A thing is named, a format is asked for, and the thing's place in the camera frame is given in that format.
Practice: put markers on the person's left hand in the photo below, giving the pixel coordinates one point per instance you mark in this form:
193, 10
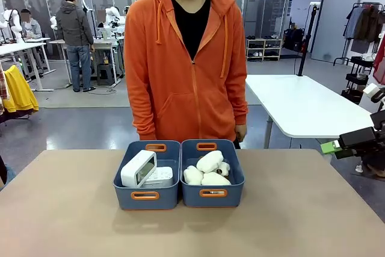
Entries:
240, 133

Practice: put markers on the wooden shoe rack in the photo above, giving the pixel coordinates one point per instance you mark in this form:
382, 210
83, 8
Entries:
264, 49

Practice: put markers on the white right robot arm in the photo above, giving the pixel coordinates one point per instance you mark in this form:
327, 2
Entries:
373, 92

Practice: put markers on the yellow jacket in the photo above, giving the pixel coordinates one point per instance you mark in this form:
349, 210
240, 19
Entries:
19, 91

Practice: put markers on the man in grey jacket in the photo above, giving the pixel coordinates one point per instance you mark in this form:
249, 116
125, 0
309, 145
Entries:
75, 40

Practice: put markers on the plaid shirt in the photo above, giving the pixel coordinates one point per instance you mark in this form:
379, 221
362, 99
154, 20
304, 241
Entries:
3, 88

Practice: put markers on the black stool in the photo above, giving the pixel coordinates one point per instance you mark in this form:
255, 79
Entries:
105, 75

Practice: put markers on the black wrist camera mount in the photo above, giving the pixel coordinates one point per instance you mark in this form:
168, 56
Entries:
379, 121

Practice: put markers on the black tripod pole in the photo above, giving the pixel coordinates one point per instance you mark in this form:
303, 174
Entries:
307, 40

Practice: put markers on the person's left forearm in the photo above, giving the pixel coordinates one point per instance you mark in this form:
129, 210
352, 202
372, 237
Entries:
240, 103

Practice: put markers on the white table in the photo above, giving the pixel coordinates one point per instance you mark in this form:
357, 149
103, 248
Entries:
300, 103

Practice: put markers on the person's right forearm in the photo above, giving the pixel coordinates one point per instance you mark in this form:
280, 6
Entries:
142, 115

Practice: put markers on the red garment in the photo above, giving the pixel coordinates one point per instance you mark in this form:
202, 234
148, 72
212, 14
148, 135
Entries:
380, 64

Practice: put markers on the white workbench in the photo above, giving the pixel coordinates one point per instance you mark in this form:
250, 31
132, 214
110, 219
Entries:
105, 49

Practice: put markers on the black utility cart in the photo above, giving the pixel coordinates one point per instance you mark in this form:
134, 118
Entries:
358, 76

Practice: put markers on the white desk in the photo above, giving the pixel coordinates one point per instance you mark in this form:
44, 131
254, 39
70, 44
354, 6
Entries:
21, 58

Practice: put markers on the blue jeans leg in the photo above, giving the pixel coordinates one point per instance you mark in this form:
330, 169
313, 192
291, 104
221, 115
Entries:
7, 175

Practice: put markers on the person in orange hoodie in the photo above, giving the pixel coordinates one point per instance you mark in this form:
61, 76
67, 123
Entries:
180, 88

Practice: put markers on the white digital clock with screen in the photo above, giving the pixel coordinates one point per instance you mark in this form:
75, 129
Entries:
132, 169

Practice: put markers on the clothes rack with garments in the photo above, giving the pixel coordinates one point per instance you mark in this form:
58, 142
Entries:
365, 25

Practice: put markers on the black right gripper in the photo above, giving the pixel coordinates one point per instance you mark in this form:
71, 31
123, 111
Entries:
358, 139

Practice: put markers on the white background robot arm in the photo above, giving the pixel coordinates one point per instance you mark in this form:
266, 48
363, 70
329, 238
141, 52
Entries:
115, 16
13, 25

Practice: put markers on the seated person in grey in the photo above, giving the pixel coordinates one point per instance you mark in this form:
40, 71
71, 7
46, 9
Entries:
30, 26

